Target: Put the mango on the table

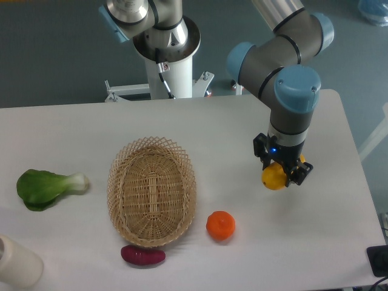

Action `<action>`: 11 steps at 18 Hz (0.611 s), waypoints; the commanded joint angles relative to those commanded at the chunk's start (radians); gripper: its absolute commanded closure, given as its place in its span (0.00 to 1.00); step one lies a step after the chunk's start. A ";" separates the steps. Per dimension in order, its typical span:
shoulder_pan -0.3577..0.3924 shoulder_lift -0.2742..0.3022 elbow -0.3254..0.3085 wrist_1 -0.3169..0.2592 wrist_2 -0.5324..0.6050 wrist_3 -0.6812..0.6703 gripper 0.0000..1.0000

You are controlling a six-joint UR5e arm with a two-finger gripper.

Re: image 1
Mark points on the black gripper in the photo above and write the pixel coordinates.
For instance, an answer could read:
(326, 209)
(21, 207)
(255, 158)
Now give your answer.
(288, 157)

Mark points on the yellow mango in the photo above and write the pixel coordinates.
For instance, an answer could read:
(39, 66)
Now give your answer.
(273, 177)

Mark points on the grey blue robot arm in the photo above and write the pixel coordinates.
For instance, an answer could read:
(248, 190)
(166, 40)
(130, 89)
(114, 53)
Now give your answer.
(275, 72)

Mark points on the orange tangerine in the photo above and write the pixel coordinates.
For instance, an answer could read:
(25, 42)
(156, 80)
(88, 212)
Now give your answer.
(220, 225)

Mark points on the woven wicker basket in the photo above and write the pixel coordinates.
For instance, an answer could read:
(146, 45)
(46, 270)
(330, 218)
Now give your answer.
(151, 192)

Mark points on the purple sweet potato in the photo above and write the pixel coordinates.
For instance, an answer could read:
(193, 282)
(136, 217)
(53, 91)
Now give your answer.
(142, 257)

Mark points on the green bok choy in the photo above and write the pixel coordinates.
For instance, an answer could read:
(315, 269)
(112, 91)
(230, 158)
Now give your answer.
(39, 189)

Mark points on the white cylindrical bottle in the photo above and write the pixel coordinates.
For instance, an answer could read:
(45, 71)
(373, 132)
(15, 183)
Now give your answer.
(20, 266)

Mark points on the white table leg frame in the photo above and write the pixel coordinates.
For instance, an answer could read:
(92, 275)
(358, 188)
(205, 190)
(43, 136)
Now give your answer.
(376, 136)

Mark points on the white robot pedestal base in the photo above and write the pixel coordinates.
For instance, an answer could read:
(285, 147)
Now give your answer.
(168, 58)

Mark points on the black device with cable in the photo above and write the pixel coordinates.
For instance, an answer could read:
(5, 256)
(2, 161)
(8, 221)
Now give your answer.
(377, 256)

